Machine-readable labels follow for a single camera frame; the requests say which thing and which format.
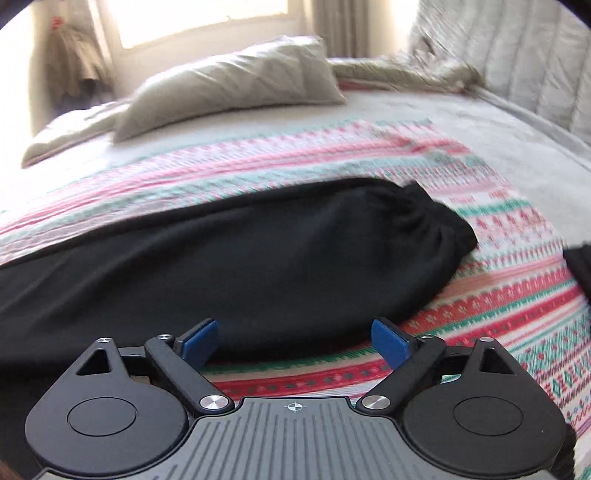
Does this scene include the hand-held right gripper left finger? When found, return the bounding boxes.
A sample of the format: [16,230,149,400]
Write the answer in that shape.
[74,318,234,414]

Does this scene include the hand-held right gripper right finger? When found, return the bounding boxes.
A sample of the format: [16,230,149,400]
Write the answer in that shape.
[355,317,525,412]

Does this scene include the black pants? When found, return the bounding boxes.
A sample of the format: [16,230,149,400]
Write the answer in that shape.
[0,178,479,467]

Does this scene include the red green patterned blanket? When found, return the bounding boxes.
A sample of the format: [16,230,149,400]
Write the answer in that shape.
[0,117,591,444]

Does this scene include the dark cloth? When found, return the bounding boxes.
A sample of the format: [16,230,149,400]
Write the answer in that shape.
[562,244,591,302]

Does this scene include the grey bed sheet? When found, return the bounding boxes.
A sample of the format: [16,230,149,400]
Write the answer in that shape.
[0,83,591,259]

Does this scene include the folded beige quilt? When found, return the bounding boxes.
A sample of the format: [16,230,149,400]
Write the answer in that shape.
[21,99,134,168]

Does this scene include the beige pillow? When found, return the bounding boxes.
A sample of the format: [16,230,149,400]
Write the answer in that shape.
[111,36,348,143]

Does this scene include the crumpled beige quilt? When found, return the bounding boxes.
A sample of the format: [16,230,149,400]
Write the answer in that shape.
[328,54,483,94]

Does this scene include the hanging khaki coat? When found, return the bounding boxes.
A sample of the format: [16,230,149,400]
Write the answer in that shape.
[44,16,114,100]

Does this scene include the white quilted headboard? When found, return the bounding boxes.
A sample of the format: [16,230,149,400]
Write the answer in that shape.
[409,0,591,153]

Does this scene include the bright window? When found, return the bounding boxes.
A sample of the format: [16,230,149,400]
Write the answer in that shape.
[104,0,310,51]

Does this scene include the grey curtain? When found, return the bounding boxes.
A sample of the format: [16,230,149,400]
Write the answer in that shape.
[307,0,371,59]

